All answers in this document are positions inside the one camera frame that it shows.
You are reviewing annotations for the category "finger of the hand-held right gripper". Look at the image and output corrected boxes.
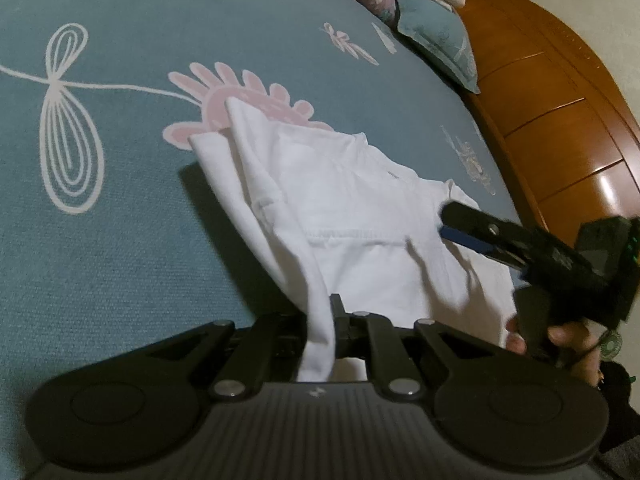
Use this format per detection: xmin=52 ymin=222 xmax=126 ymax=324
xmin=438 ymin=200 xmax=539 ymax=267

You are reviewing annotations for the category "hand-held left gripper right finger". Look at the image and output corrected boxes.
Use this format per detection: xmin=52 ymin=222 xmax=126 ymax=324
xmin=329 ymin=292 xmax=506 ymax=402

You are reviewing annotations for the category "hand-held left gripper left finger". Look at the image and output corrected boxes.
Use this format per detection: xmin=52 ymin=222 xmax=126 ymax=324
xmin=145 ymin=310 xmax=308 ymax=402

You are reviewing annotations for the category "white printed t-shirt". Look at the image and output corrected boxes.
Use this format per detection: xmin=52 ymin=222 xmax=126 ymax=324
xmin=189 ymin=97 xmax=521 ymax=383

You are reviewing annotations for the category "person's right hand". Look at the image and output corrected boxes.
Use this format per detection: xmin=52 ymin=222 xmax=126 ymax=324
xmin=505 ymin=316 xmax=609 ymax=387

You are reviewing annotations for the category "wooden headboard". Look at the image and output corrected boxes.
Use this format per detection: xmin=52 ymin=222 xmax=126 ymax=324
xmin=442 ymin=0 xmax=640 ymax=256

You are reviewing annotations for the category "teal floral bed sheet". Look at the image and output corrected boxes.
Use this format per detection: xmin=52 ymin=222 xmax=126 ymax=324
xmin=0 ymin=0 xmax=526 ymax=466

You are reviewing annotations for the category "teal pillow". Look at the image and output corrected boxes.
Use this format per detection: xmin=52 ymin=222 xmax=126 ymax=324
xmin=395 ymin=0 xmax=482 ymax=95

